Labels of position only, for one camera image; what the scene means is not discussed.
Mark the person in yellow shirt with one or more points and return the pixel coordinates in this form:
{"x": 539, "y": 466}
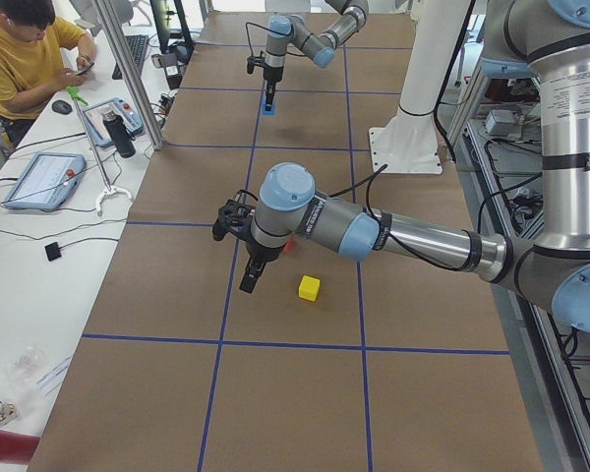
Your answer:
{"x": 40, "y": 54}

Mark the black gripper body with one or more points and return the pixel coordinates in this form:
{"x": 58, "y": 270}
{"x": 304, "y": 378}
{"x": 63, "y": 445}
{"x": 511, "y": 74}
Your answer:
{"x": 272, "y": 75}
{"x": 262, "y": 254}

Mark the near teach pendant tablet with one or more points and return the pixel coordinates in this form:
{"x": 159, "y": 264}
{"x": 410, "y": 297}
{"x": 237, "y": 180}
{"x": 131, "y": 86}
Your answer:
{"x": 47, "y": 182}

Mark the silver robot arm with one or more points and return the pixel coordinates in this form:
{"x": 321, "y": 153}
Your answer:
{"x": 551, "y": 271}
{"x": 283, "y": 30}

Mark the yellow wooden cube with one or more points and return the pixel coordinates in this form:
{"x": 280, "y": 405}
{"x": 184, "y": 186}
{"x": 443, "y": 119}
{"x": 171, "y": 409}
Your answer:
{"x": 309, "y": 288}

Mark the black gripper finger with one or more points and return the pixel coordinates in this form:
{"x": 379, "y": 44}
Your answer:
{"x": 270, "y": 91}
{"x": 253, "y": 271}

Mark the black computer mouse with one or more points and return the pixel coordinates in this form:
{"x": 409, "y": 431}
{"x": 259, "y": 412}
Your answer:
{"x": 62, "y": 107}

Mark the black water bottle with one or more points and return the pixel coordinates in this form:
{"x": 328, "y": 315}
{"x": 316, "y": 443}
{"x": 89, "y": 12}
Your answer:
{"x": 118, "y": 133}

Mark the blue wooden cube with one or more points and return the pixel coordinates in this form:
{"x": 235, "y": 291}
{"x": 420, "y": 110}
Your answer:
{"x": 267, "y": 109}

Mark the red cylinder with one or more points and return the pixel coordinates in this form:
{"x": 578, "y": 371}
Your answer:
{"x": 17, "y": 448}

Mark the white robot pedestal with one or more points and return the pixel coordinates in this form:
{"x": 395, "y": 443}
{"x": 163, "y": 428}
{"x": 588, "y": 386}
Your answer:
{"x": 408, "y": 143}

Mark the small black puck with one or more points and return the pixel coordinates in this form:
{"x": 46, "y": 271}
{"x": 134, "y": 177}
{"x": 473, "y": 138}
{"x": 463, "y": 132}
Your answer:
{"x": 53, "y": 251}

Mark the red wooden cube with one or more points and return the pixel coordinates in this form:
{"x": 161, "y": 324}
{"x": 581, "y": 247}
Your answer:
{"x": 288, "y": 246}

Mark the aluminium frame post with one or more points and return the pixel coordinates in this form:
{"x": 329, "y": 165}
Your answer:
{"x": 111, "y": 25}

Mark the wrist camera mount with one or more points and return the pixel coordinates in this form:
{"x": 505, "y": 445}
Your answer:
{"x": 234, "y": 218}
{"x": 253, "y": 62}

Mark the black keyboard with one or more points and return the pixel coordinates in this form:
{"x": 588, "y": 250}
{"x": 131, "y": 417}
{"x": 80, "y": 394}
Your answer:
{"x": 137, "y": 45}

